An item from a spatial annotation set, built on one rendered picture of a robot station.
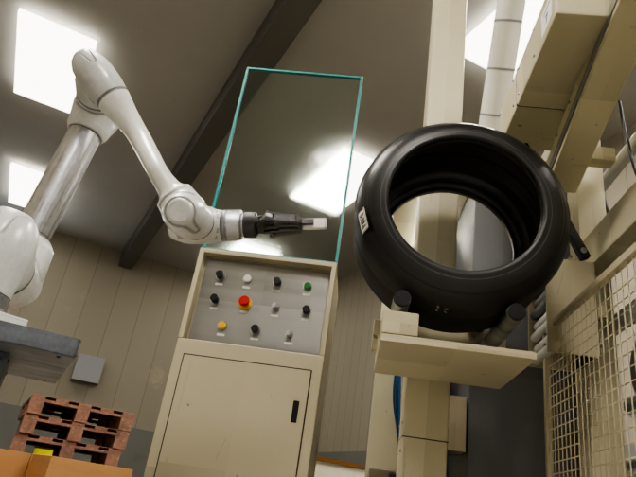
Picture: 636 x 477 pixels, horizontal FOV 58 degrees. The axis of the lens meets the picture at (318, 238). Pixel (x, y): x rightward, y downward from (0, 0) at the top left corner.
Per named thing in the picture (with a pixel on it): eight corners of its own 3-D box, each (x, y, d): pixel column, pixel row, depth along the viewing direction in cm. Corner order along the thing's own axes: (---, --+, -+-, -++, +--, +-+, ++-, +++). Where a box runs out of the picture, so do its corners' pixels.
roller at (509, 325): (475, 343, 174) (489, 339, 174) (482, 357, 172) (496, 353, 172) (504, 305, 142) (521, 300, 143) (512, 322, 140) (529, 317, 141)
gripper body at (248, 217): (241, 206, 163) (273, 205, 163) (246, 220, 171) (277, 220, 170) (239, 230, 160) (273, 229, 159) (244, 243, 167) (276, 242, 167)
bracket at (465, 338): (370, 351, 176) (373, 321, 181) (503, 368, 173) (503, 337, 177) (371, 348, 173) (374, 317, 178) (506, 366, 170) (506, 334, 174)
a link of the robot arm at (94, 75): (132, 79, 170) (132, 105, 182) (99, 33, 173) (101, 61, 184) (91, 96, 164) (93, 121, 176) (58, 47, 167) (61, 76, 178)
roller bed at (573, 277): (528, 366, 185) (527, 280, 197) (575, 373, 183) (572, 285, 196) (548, 350, 167) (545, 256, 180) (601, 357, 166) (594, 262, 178)
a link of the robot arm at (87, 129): (-45, 285, 147) (-27, 308, 166) (19, 306, 150) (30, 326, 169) (81, 63, 181) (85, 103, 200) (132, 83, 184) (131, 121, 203)
